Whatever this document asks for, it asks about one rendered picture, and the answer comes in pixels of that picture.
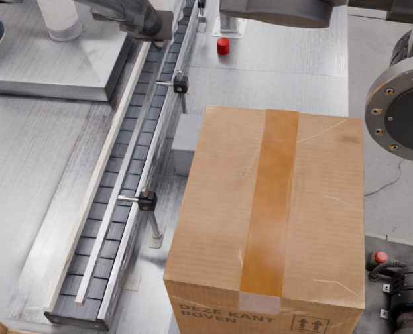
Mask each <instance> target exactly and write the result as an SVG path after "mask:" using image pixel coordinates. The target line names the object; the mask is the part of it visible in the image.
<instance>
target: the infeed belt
mask: <svg viewBox="0 0 413 334"><path fill-rule="evenodd" d="M195 1H196V0H186V8H185V9H183V15H184V18H183V20H182V21H181V22H179V23H178V32H177V33H176V34H174V44H173V45H172V46H171V47H170V48H169V50H168V54H167V56H166V59H165V62H164V65H163V68H162V71H161V74H160V78H159V80H163V81H171V79H172V75H173V72H174V68H175V65H176V62H177V59H178V55H179V53H180V49H181V46H182V43H183V39H184V36H185V33H186V29H187V27H188V23H189V20H190V17H191V14H192V10H193V8H194V3H195ZM161 50H162V49H161V48H157V47H156V46H155V45H154V42H151V45H150V48H149V50H148V53H147V57H146V59H145V62H144V64H143V67H142V70H141V72H140V75H139V78H138V80H137V84H136V86H135V89H134V91H133V94H132V97H131V100H130V102H129V105H128V108H127V110H126V113H125V116H124V118H123V122H122V123H121V127H120V129H119V132H118V135H117V138H116V140H115V143H114V145H113V148H112V151H111V154H110V156H109V160H108V161H107V165H106V167H105V170H104V173H103V175H102V178H101V181H100V183H99V186H98V189H97V191H96V194H95V197H94V199H93V203H92V205H91V208H90V211H89V213H88V216H87V219H86V222H85V224H84V228H83V229H82V233H81V235H80V238H79V241H78V243H77V246H76V249H75V251H74V255H73V257H72V260H71V262H70V265H69V267H68V271H67V274H66V276H65V279H64V281H63V284H62V287H61V289H60V292H59V294H58V298H57V300H56V303H55V305H54V309H53V311H52V312H50V313H49V315H55V316H60V317H68V318H73V319H81V320H86V321H94V322H96V319H97V317H98V315H99V311H100V308H101V305H102V301H103V298H104V295H105V291H106V289H107V285H108V282H109V279H110V275H111V272H112V270H113V265H114V263H115V259H116V256H117V253H118V250H119V246H120V244H121V239H122V237H123V233H124V230H125V227H126V224H127V220H128V218H129V214H130V211H131V208H132V205H133V203H131V202H125V201H119V202H118V204H117V208H116V210H115V214H114V216H113V220H112V222H111V226H110V228H109V232H108V234H107V238H106V240H105V244H104V246H103V250H102V253H101V256H100V259H99V262H98V265H97V268H96V271H95V274H94V277H93V280H92V283H91V286H90V289H89V292H88V296H87V298H86V302H85V304H84V306H79V305H77V304H76V303H75V300H76V296H77V294H78V290H79V289H80V285H81V283H82V279H83V277H84V273H85V271H86V268H87V265H88V262H89V258H90V256H91V252H92V250H93V247H94V244H95V241H96V239H97V235H98V233H99V230H100V227H101V224H102V221H103V218H104V215H105V212H106V210H107V206H108V204H109V200H110V198H111V194H112V192H113V189H114V187H115V183H116V181H117V177H118V175H119V171H120V169H121V166H122V163H123V160H124V157H125V154H126V151H127V149H128V146H129V143H130V140H131V137H132V134H133V131H134V129H135V125H136V123H137V119H138V117H139V113H140V111H141V108H142V106H143V102H144V100H145V96H146V94H147V91H148V87H149V85H150V81H151V79H152V75H153V73H154V70H155V68H156V64H157V62H158V58H159V56H160V52H161ZM168 88H169V86H159V85H158V86H157V87H156V90H155V93H154V96H153V99H152V102H151V105H150V108H149V110H148V114H147V117H146V120H145V123H144V126H143V129H142V132H141V135H140V138H139V141H138V144H137V147H136V150H135V153H134V156H133V159H132V162H131V166H130V168H129V172H128V174H127V178H126V180H125V184H124V186H123V190H122V192H121V195H131V196H135V194H136V192H137V188H138V185H139V182H140V179H141V175H142V173H143V169H144V166H145V162H146V160H147V156H148V152H149V149H150V146H151V143H152V139H153V136H154V133H155V130H156V126H157V124H158V120H159V117H160V113H161V111H162V107H163V104H164V100H165V98H166V94H167V91H168Z"/></svg>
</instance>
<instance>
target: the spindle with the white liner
mask: <svg viewBox="0 0 413 334"><path fill-rule="evenodd" d="M37 2H38V5H39V7H40V10H41V12H42V16H43V17H44V20H45V22H46V27H47V28H48V29H49V35H50V37H51V39H53V40H55V41H58V42H66V41H69V40H73V39H75V38H76V37H78V36H79V35H80V34H81V32H82V29H83V28H82V24H81V23H80V22H79V16H78V14H77V12H76V8H75V5H74V2H73V1H71V0H37Z"/></svg>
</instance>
